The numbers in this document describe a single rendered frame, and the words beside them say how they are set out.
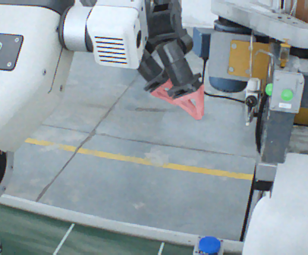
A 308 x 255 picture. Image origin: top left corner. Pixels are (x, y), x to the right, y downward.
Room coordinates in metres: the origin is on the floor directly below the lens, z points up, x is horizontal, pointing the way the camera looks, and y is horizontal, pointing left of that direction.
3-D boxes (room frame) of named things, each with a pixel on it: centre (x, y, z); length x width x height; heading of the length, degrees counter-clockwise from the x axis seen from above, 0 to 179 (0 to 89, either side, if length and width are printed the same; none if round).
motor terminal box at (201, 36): (1.45, -0.18, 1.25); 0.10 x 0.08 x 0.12; 13
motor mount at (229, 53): (1.38, -0.33, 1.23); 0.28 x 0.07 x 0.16; 78
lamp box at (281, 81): (0.94, -0.33, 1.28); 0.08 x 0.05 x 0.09; 78
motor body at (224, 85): (1.48, -0.28, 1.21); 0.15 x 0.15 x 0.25
